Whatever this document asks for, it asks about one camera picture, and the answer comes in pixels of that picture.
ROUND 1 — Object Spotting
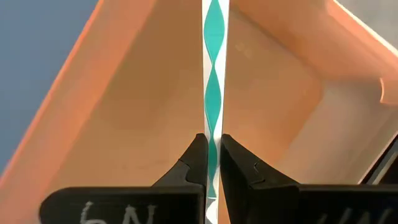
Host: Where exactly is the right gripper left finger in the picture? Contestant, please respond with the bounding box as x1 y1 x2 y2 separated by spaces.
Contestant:
39 133 208 224

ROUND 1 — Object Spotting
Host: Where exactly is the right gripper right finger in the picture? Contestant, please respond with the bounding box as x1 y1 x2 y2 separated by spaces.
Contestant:
219 133 398 224

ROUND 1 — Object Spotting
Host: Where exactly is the white teal patterned utensil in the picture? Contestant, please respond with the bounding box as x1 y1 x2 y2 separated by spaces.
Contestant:
201 0 230 224

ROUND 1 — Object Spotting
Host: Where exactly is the orange plastic bin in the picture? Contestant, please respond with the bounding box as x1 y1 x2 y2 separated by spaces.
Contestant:
0 0 398 224

